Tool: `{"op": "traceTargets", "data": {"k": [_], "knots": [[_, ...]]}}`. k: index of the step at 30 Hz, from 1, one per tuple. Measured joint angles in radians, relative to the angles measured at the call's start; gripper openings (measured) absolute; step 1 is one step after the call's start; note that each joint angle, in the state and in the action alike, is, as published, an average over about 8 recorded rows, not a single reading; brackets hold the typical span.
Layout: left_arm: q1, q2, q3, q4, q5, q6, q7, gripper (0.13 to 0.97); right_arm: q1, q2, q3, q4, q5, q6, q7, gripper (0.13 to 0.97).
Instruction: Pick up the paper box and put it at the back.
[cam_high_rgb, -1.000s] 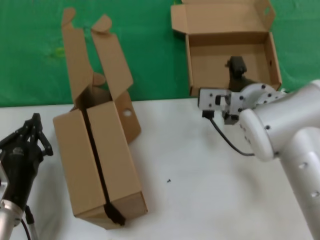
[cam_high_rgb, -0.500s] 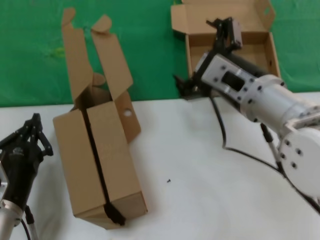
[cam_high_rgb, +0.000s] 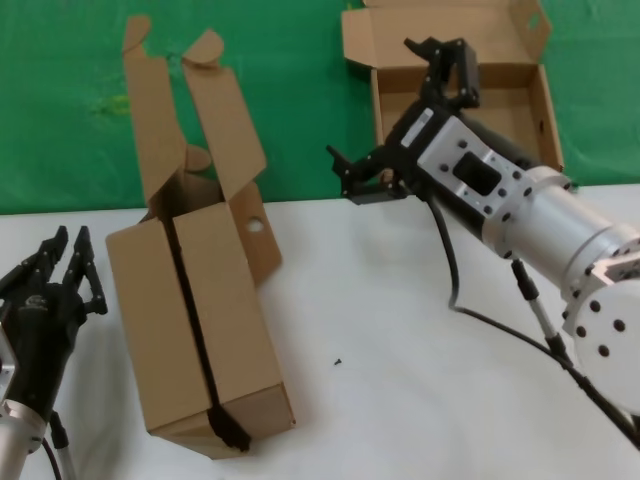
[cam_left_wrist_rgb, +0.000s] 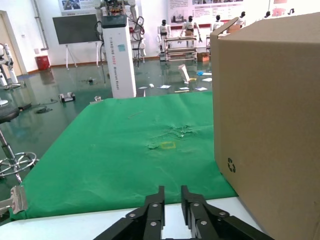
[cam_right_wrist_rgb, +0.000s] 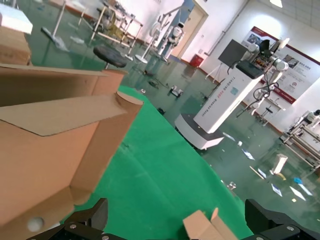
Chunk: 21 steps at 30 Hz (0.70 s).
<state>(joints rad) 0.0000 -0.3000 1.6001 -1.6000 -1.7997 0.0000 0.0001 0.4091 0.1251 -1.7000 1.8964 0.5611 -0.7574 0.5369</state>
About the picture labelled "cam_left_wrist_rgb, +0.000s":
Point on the green table cloth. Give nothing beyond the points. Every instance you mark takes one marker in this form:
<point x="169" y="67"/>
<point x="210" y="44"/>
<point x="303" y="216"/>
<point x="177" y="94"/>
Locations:
<point x="112" y="155"/>

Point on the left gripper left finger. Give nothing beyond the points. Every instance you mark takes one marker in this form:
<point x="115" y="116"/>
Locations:
<point x="150" y="220"/>

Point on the small cardboard box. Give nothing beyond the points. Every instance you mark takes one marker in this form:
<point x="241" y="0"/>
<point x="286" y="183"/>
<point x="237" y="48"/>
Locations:
<point x="203" y="57"/>

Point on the small white wheeled device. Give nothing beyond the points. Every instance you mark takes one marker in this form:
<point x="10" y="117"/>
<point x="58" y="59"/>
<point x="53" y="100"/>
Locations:
<point x="67" y="97"/>

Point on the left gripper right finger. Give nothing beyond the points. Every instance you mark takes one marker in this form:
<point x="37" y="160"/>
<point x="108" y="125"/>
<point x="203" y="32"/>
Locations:
<point x="202" y="222"/>

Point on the metal shelving rack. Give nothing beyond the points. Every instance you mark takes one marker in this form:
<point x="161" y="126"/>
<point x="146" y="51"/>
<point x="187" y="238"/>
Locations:
<point x="180" y="48"/>

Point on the red bin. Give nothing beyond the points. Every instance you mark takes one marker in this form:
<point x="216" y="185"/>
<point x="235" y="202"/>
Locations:
<point x="42" y="62"/>

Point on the white paper sheet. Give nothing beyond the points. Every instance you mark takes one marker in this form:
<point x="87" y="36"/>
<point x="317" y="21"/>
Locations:
<point x="201" y="88"/>
<point x="163" y="86"/>

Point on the grey wall pipe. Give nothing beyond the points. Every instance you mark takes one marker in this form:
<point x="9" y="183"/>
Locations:
<point x="40" y="22"/>

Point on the black stool with chrome base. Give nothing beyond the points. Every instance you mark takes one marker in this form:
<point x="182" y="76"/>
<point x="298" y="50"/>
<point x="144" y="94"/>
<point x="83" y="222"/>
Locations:
<point x="7" y="113"/>

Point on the brown carton with round hole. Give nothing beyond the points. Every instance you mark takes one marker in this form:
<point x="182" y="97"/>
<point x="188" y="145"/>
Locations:
<point x="270" y="100"/>

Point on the white black humanoid robot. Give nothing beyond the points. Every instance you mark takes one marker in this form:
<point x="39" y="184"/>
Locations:
<point x="190" y="25"/>
<point x="163" y="28"/>
<point x="218" y="23"/>
<point x="241" y="20"/>

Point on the white paper carton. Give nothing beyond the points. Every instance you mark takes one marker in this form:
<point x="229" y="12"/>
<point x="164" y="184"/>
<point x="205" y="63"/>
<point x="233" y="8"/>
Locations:
<point x="184" y="73"/>

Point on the white column mobile robot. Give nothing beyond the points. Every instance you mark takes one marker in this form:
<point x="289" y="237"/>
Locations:
<point x="120" y="62"/>

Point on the dark display screen on stand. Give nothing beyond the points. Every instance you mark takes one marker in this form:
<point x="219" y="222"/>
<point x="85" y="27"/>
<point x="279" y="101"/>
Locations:
<point x="75" y="28"/>

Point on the beige door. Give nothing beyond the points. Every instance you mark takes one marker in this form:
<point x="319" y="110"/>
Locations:
<point x="10" y="45"/>

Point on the metal table clamp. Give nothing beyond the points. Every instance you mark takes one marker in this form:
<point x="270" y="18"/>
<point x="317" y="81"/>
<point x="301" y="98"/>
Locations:
<point x="96" y="100"/>
<point x="18" y="200"/>

